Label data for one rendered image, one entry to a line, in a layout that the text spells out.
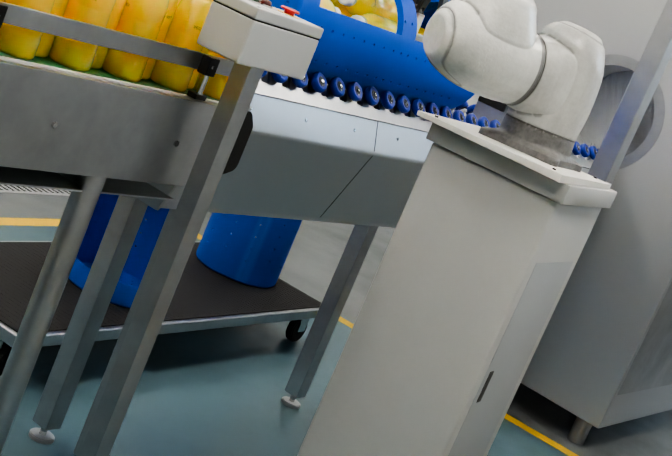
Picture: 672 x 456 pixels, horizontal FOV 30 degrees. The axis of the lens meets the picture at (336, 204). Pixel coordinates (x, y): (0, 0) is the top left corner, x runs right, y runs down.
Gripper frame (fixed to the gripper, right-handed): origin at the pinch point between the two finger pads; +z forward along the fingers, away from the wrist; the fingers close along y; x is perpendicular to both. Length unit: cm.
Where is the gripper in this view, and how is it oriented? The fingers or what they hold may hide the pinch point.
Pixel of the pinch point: (422, 30)
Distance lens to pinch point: 309.6
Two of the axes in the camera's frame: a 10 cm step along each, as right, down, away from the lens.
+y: -7.6, -4.2, 5.1
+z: -3.8, 9.1, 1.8
